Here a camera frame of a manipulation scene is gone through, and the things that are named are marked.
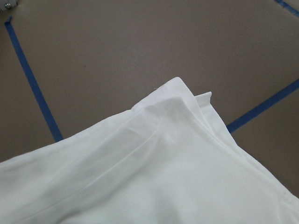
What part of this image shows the white long-sleeve printed shirt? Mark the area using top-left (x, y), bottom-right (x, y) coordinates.
top-left (0, 77), bottom-right (299, 224)

